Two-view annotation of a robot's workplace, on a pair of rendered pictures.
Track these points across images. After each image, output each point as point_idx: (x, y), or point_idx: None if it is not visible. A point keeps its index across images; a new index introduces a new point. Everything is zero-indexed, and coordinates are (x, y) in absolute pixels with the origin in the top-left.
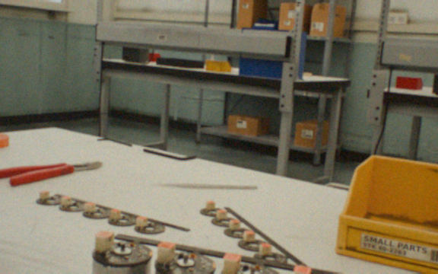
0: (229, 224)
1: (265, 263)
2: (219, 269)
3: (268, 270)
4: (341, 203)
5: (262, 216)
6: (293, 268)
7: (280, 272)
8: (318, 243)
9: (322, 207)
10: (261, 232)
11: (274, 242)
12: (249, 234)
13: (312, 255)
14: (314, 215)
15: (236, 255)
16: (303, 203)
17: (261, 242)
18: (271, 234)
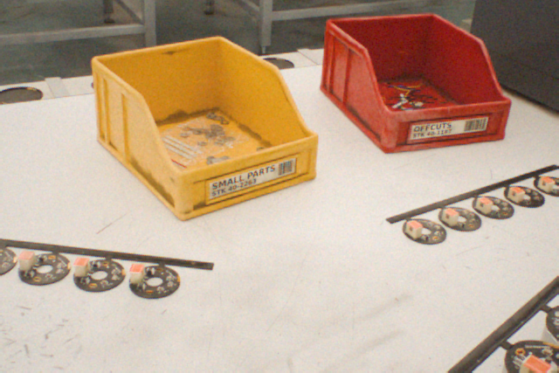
0: (7, 263)
1: (505, 339)
2: (145, 345)
3: (527, 346)
4: (37, 133)
5: (7, 217)
6: (521, 321)
7: (198, 293)
8: (143, 218)
9: (34, 152)
10: (66, 247)
11: (109, 252)
12: (85, 265)
13: (170, 240)
14: (54, 174)
15: (534, 360)
16: (2, 160)
17: (100, 263)
18: (76, 240)
